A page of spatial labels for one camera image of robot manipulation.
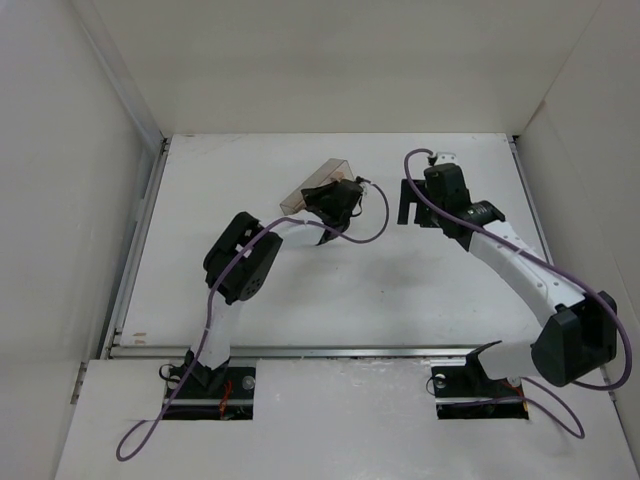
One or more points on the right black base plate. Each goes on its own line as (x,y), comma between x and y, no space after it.
(461,393)

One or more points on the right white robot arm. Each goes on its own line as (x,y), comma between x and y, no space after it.
(577,334)

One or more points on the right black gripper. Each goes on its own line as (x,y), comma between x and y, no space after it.
(420,211)

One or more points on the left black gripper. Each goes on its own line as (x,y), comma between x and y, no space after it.
(320,195)

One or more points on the clear plastic drawer box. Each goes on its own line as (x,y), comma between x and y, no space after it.
(330,171)

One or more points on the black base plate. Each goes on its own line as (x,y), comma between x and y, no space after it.
(461,393)
(231,399)

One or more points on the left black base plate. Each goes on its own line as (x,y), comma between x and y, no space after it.
(231,399)

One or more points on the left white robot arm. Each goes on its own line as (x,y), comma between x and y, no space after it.
(237,266)

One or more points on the aluminium front rail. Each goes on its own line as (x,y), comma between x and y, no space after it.
(293,352)

